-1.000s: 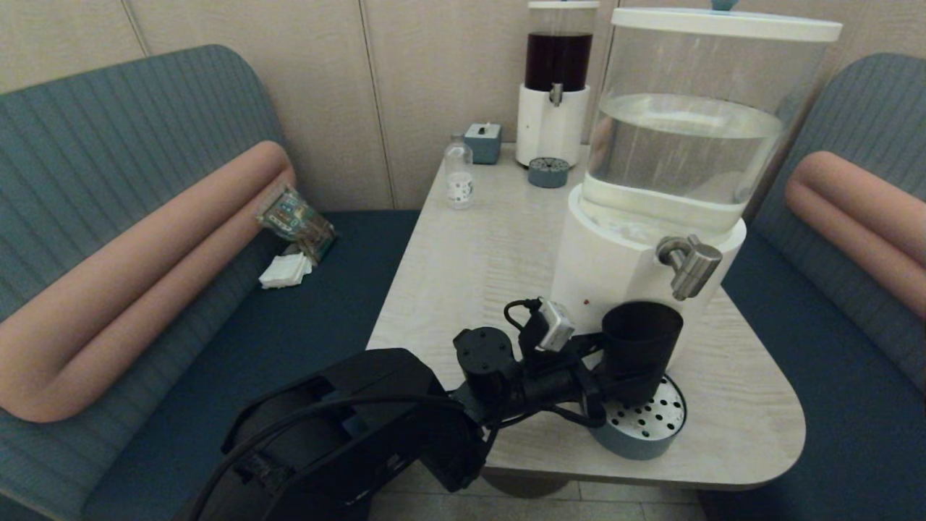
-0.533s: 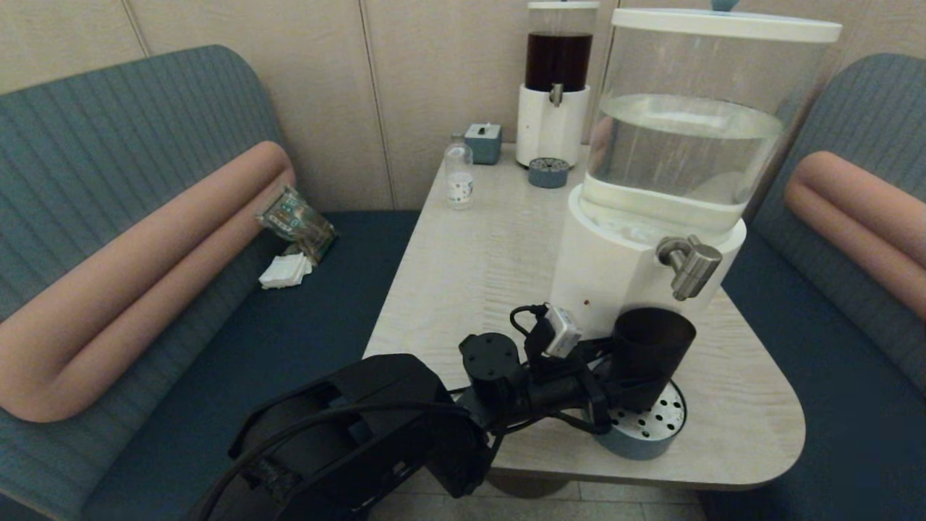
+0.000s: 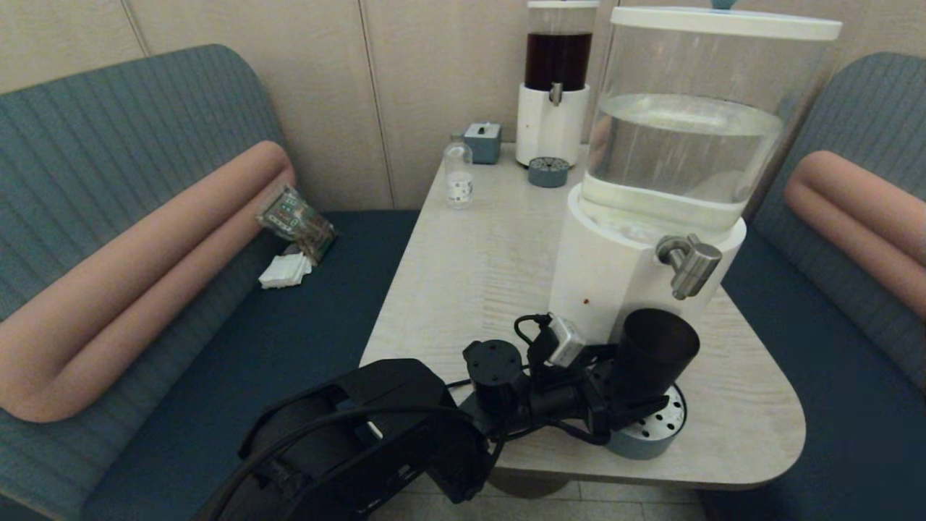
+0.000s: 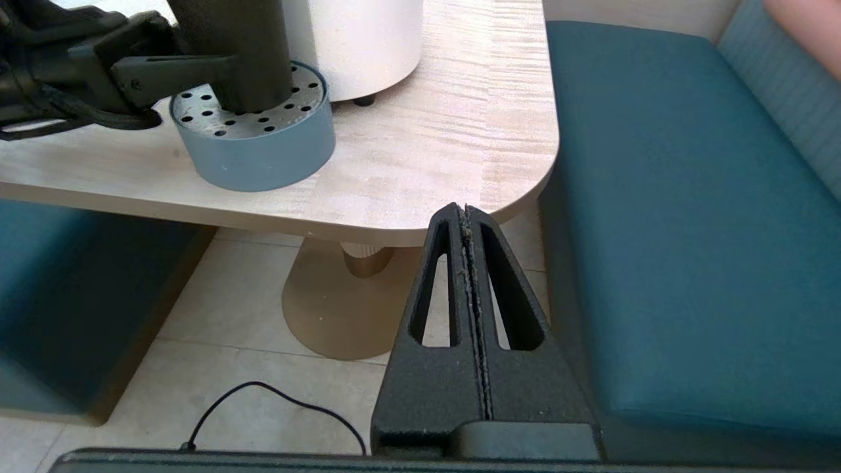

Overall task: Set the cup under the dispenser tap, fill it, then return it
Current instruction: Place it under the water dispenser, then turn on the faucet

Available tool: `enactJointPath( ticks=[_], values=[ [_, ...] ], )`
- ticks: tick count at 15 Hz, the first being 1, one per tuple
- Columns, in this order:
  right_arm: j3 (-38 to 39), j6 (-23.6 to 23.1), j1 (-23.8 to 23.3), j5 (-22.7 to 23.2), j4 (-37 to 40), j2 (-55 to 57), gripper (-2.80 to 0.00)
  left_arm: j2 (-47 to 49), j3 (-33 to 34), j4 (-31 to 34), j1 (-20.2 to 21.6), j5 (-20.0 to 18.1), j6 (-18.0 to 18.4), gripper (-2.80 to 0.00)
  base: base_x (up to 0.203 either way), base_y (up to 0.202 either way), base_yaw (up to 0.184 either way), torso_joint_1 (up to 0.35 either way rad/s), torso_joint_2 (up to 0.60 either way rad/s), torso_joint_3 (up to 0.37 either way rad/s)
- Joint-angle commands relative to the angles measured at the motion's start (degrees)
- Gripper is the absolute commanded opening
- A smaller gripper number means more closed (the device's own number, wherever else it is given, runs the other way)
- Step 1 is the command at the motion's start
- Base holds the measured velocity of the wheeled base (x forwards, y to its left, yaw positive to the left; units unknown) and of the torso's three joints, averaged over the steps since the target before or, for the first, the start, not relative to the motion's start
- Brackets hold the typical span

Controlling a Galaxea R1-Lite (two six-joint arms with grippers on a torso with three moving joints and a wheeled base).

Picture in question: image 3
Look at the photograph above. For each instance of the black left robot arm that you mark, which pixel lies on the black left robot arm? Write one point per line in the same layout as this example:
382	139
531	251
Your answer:
376	449

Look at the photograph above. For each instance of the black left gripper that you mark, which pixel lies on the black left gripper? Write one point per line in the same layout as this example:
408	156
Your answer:
564	401

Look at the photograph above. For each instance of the clear plastic bottle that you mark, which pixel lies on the clear plastic bottle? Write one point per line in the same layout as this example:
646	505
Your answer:
459	181

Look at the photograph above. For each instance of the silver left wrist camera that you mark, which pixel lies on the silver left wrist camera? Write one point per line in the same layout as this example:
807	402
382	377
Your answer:
566	340

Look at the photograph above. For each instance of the teal tissue box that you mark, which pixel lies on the teal tissue box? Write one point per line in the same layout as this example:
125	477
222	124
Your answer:
482	143

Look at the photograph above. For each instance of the silver metal dispenser tap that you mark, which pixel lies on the silver metal dispenser tap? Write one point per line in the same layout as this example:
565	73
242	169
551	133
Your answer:
691	264

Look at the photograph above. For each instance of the white folded napkin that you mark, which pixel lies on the white folded napkin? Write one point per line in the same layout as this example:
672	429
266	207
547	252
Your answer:
284	271

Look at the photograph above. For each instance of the green snack packet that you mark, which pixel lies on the green snack packet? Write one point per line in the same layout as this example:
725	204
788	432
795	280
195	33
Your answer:
293	217

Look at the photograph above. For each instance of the small white dark-drink dispenser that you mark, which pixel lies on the small white dark-drink dispenser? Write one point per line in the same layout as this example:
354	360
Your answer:
553	123

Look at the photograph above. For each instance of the large blue-grey perforated drip tray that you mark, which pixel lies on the large blue-grey perforated drip tray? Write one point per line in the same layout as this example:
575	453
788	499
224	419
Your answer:
651	438

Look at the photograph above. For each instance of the dark smoky plastic cup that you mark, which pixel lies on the dark smoky plastic cup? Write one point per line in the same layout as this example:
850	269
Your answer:
651	354

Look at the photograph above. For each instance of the large white clear water dispenser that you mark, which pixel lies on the large white clear water dispenser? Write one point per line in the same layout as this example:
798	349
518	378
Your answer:
615	275

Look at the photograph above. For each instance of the teal upholstered booth bench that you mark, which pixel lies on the teal upholstered booth bench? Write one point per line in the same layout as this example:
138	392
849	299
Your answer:
854	405
94	145

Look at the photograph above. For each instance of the small blue-grey drip tray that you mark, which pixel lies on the small blue-grey drip tray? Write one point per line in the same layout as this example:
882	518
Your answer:
548	174

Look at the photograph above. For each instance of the beige table pedestal base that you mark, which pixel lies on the beige table pedestal base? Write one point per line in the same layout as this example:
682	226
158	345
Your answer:
524	486

